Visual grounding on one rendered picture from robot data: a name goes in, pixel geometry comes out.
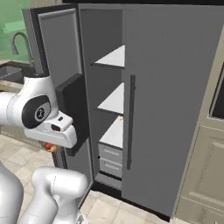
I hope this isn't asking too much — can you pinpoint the grey fridge door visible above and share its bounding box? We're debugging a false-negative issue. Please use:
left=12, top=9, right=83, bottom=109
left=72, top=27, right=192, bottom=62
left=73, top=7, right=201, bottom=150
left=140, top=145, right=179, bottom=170
left=120, top=3, right=224, bottom=219

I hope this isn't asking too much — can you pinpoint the white fridge shelf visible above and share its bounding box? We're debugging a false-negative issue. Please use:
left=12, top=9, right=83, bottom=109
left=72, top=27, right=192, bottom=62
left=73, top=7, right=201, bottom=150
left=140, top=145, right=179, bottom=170
left=99, top=116, right=124, bottom=150
left=96, top=81, right=125, bottom=115
left=93, top=45, right=126, bottom=69

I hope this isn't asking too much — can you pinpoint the black door bin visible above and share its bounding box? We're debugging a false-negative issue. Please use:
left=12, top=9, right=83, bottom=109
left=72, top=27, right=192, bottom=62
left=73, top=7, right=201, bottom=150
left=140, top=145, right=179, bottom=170
left=54, top=73, right=90, bottom=158

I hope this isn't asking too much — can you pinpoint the grey fridge drawer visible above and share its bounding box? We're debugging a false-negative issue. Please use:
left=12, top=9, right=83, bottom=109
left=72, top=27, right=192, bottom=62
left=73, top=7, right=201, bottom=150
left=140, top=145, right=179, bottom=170
left=97, top=143, right=123, bottom=162
left=98, top=157, right=123, bottom=179

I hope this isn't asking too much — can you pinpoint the beige cupboard unit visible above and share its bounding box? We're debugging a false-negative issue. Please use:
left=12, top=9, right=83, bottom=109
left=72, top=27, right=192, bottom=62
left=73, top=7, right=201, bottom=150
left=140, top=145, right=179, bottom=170
left=171, top=27, right=224, bottom=224

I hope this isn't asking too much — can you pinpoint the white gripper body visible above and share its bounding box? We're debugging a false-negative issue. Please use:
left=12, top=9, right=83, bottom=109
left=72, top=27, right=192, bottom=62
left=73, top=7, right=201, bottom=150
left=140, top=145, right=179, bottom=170
left=24, top=125, right=78, bottom=150

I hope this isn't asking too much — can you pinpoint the black fridge door handle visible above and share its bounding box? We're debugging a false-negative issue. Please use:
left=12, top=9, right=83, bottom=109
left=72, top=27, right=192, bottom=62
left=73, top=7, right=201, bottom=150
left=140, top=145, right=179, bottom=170
left=126, top=74, right=137, bottom=171

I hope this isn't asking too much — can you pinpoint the grey fridge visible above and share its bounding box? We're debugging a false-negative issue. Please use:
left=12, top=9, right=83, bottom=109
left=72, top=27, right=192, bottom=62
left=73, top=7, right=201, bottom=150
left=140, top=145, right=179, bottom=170
left=22, top=2, right=224, bottom=223

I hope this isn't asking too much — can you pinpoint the dark sink basin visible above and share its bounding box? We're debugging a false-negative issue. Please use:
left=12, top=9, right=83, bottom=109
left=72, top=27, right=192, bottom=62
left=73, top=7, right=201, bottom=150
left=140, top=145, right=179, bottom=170
left=0, top=60, right=37, bottom=86

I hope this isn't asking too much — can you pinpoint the grey freezer door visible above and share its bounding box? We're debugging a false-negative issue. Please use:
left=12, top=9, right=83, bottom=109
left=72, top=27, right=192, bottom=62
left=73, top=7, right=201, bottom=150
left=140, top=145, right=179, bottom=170
left=22, top=3, right=95, bottom=208

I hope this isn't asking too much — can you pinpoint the black built-in oven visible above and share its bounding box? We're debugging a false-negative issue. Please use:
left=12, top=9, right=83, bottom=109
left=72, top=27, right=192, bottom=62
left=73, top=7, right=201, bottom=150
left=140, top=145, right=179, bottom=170
left=207, top=61, right=224, bottom=121

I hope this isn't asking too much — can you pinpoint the orange hot dog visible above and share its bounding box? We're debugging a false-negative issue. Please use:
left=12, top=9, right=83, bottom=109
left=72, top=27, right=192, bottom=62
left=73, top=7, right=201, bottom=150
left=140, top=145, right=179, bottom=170
left=43, top=142, right=61, bottom=153

